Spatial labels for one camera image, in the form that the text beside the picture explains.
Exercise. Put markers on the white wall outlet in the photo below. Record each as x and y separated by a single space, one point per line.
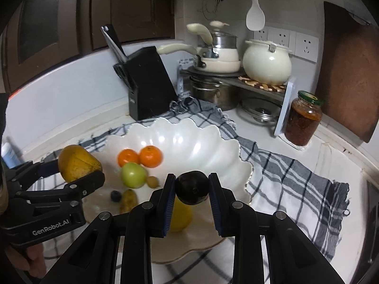
284 38
308 47
266 35

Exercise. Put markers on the white scalloped bowl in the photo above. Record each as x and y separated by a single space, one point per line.
192 151

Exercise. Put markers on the dark purple round fruit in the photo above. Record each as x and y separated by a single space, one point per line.
191 188

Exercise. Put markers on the green apple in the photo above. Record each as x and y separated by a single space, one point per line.
133 175

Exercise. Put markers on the cream round casserole pot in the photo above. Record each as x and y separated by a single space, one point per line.
266 63

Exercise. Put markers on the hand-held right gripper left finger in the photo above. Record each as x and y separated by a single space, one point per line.
169 207

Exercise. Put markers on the knives in block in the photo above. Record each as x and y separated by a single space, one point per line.
114 41

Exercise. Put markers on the yellow mango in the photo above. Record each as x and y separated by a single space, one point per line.
77 162

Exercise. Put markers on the large yellow lemon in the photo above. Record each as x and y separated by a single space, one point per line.
180 216

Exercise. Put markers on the dark wooden cabinet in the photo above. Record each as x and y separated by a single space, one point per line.
88 14

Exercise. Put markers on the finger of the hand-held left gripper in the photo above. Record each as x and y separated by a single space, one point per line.
88 182
49 168

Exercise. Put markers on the blue white pump bottle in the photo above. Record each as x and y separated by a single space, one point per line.
10 155

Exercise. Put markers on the black knife block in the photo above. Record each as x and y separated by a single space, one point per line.
148 85

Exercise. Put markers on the woven trivet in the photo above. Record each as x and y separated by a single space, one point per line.
266 87

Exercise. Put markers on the cream frying pan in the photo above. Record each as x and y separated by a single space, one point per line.
220 65

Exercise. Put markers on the brown spotted banana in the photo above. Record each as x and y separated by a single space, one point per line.
128 201

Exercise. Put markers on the small tangerine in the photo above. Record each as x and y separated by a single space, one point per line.
128 157

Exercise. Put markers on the checked white grey cloth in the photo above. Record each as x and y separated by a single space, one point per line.
284 183

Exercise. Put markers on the large steel stockpot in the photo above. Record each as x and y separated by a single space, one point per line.
213 93

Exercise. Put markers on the small dark blue fruit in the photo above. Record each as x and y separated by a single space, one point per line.
116 195

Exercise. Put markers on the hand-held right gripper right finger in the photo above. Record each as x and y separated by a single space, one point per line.
215 207

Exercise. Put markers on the person's left hand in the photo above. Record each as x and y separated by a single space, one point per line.
32 260

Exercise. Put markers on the large orange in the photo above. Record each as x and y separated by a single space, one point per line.
151 156

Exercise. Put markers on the metal shelf rack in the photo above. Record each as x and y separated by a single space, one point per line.
284 115

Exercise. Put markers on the steel pot with lid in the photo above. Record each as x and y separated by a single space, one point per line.
223 40

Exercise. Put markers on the small brownish fruit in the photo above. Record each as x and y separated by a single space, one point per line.
152 182

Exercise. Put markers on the cream saucepan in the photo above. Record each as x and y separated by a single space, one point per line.
228 54

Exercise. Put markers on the brown wooden cutting board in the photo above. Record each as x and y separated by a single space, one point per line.
346 74

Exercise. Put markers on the white rice spoon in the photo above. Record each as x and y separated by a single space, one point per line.
255 17

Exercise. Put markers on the glass jar of sauce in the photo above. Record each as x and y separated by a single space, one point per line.
303 121

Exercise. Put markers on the glass pot lid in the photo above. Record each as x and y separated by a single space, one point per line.
259 109

